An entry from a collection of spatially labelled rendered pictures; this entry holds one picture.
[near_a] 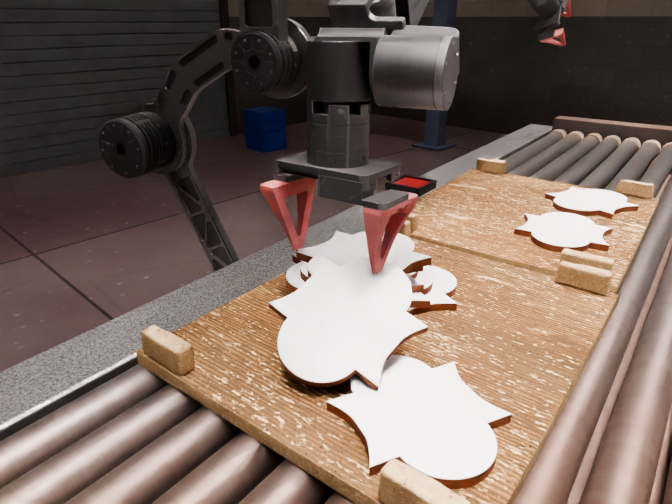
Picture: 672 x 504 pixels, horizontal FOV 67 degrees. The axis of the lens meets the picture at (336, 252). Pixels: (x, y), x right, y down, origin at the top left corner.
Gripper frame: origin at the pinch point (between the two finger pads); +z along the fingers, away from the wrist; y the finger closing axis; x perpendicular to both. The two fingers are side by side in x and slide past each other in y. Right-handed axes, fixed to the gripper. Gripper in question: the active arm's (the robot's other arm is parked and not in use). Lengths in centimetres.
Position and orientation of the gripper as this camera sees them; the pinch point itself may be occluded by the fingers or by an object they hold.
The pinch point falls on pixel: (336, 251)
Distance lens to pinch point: 51.2
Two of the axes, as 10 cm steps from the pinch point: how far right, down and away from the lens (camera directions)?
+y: 8.2, 2.3, -5.3
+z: -0.2, 9.2, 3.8
